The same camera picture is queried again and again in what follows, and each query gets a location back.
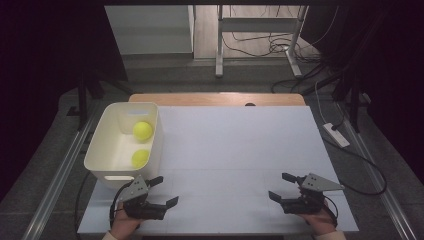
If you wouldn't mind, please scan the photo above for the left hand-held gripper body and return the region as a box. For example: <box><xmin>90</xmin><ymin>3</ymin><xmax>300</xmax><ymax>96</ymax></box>
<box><xmin>116</xmin><ymin>174</ymin><xmax>168</xmax><ymax>221</ymax></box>

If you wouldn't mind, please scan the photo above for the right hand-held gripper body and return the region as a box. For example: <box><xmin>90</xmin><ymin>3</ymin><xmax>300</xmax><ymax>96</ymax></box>
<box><xmin>281</xmin><ymin>173</ymin><xmax>346</xmax><ymax>215</ymax></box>

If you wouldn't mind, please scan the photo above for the yellow tennis ball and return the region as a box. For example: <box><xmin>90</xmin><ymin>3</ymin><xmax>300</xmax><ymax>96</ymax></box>
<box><xmin>132</xmin><ymin>120</ymin><xmax>154</xmax><ymax>142</ymax></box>
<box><xmin>130</xmin><ymin>148</ymin><xmax>150</xmax><ymax>169</ymax></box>

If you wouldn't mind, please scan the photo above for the white plastic bin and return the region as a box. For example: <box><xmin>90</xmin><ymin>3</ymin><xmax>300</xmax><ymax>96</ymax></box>
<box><xmin>83</xmin><ymin>101</ymin><xmax>165</xmax><ymax>191</ymax></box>

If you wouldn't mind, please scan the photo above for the person's right hand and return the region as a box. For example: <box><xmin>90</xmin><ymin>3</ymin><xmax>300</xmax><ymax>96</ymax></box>
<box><xmin>298</xmin><ymin>206</ymin><xmax>338</xmax><ymax>236</ymax></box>

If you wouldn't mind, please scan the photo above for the person's left hand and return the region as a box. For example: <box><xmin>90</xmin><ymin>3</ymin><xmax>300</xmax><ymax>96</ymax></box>
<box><xmin>111</xmin><ymin>209</ymin><xmax>143</xmax><ymax>239</ymax></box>

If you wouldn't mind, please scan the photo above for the white power strip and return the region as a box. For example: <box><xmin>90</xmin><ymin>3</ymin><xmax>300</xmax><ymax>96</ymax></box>
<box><xmin>322</xmin><ymin>122</ymin><xmax>351</xmax><ymax>149</ymax></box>

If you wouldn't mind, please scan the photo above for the black floor stand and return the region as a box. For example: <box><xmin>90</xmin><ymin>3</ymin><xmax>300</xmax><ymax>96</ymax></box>
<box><xmin>333</xmin><ymin>66</ymin><xmax>372</xmax><ymax>134</ymax></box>
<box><xmin>66</xmin><ymin>63</ymin><xmax>134</xmax><ymax>131</ymax></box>

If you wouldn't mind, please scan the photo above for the wooden table edge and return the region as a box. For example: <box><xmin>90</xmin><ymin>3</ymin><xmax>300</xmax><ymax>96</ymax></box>
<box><xmin>128</xmin><ymin>93</ymin><xmax>307</xmax><ymax>108</ymax></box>

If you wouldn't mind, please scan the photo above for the white cabinet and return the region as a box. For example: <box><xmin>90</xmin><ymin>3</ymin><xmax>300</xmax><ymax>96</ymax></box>
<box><xmin>104</xmin><ymin>4</ymin><xmax>196</xmax><ymax>56</ymax></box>

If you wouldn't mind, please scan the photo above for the dark curtain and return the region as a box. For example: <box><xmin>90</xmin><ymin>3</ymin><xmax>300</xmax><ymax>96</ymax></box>
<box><xmin>0</xmin><ymin>0</ymin><xmax>129</xmax><ymax>201</ymax></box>
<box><xmin>301</xmin><ymin>0</ymin><xmax>424</xmax><ymax>184</ymax></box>

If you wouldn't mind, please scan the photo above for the right hand-held gripper cable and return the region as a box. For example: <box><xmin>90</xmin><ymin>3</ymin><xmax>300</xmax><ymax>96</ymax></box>
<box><xmin>321</xmin><ymin>194</ymin><xmax>340</xmax><ymax>229</ymax></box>

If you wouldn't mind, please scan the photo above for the hand-held gripper cable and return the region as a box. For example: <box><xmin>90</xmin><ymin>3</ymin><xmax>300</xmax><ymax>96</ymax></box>
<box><xmin>74</xmin><ymin>170</ymin><xmax>134</xmax><ymax>240</ymax></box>
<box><xmin>321</xmin><ymin>194</ymin><xmax>340</xmax><ymax>229</ymax></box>

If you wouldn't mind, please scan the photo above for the left hand-held gripper cable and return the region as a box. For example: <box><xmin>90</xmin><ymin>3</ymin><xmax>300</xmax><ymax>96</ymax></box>
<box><xmin>74</xmin><ymin>170</ymin><xmax>134</xmax><ymax>240</ymax></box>

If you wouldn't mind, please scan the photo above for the black power cable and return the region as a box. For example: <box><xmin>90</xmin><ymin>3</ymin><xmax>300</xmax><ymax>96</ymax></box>
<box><xmin>324</xmin><ymin>136</ymin><xmax>388</xmax><ymax>197</ymax></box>

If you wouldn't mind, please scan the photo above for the aluminium floor rail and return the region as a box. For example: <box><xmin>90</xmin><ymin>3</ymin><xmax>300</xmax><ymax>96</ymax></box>
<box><xmin>21</xmin><ymin>99</ymin><xmax>103</xmax><ymax>240</ymax></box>
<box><xmin>335</xmin><ymin>99</ymin><xmax>418</xmax><ymax>240</ymax></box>

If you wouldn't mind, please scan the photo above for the tangle of black floor cables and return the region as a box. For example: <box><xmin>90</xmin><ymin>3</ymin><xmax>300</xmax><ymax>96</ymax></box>
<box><xmin>221</xmin><ymin>31</ymin><xmax>334</xmax><ymax>95</ymax></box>

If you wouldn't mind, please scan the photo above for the white desk frame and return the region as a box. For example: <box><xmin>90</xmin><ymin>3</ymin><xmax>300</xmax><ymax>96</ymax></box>
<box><xmin>214</xmin><ymin>4</ymin><xmax>305</xmax><ymax>79</ymax></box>

